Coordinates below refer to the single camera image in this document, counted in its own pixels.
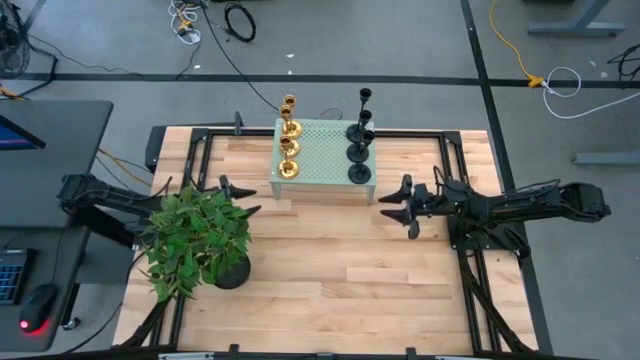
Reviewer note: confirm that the backlit keyboard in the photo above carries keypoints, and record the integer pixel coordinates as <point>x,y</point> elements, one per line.
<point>12,277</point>

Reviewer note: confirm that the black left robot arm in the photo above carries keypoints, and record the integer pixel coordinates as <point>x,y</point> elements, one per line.
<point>110,195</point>

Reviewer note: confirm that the green plant in black pot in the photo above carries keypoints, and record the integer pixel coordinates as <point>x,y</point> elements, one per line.
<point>195,240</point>

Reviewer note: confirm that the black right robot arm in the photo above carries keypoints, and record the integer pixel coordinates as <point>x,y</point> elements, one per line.
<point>540,202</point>

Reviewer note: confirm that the grey table foot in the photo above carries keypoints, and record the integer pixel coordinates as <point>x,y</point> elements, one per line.
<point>605,159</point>
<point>580,27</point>

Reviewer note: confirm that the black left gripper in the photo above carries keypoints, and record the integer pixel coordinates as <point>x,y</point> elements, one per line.
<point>226,186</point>

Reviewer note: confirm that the black aluminium rig frame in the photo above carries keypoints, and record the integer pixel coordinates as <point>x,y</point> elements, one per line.
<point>176,325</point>

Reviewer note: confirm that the green perforated metal shelf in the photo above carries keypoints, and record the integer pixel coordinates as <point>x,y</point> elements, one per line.
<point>325,150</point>

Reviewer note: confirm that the low grey desk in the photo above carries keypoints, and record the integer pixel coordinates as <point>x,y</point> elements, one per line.
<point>55,260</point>

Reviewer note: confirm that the computer screen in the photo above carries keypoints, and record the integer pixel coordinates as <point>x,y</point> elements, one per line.
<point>15,135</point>

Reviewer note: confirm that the black floor fan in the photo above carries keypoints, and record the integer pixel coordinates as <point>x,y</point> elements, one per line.
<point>12,50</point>

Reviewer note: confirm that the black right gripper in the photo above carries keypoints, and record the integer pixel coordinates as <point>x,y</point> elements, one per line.
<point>427,200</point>

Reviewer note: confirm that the black candlestick holder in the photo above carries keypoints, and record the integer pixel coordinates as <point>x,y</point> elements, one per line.
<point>359,174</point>
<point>354,133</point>
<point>357,153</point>

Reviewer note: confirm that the black computer mouse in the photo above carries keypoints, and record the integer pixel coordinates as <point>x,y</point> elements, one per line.
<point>37,307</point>

